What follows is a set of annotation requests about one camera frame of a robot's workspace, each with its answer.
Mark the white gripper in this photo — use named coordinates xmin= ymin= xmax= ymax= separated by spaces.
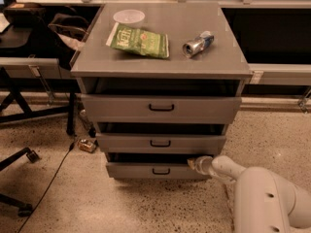
xmin=187 ymin=156 xmax=213 ymax=176

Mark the grey bottom drawer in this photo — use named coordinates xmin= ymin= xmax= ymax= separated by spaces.
xmin=106 ymin=153 xmax=209 ymax=180

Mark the grey drawer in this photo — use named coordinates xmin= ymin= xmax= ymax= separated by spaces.
xmin=96 ymin=133 xmax=226 ymax=155
xmin=82 ymin=94 xmax=241 ymax=124
xmin=106 ymin=153 xmax=209 ymax=180

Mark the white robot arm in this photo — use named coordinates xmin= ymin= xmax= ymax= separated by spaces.
xmin=188 ymin=155 xmax=311 ymax=233

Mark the grey middle drawer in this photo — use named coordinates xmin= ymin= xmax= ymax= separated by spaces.
xmin=96 ymin=133 xmax=226 ymax=155

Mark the grey drawer cabinet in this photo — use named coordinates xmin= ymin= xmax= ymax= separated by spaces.
xmin=69 ymin=2 xmax=253 ymax=181

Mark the grey top drawer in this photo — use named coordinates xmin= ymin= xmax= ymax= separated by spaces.
xmin=82 ymin=94 xmax=241 ymax=124

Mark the small jar on floor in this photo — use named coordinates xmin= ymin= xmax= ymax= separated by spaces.
xmin=78 ymin=139 xmax=97 ymax=153

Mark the silver blue soda can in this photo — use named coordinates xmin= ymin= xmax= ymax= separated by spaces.
xmin=183 ymin=31 xmax=214 ymax=58

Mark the green chip bag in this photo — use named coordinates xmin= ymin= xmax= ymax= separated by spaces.
xmin=106 ymin=22 xmax=169 ymax=59

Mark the clear plastic bowl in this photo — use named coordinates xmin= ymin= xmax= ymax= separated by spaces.
xmin=113 ymin=10 xmax=145 ymax=26

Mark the black office chair base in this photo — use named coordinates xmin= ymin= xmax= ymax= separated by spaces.
xmin=0 ymin=147 xmax=40 ymax=217

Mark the black bag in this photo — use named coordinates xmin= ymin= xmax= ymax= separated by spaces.
xmin=0 ymin=3 xmax=89 ymax=70

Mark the black floor cable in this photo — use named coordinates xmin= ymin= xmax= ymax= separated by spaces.
xmin=16 ymin=141 xmax=76 ymax=233

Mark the black desk frame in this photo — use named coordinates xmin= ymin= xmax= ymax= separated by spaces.
xmin=0 ymin=57 xmax=79 ymax=135

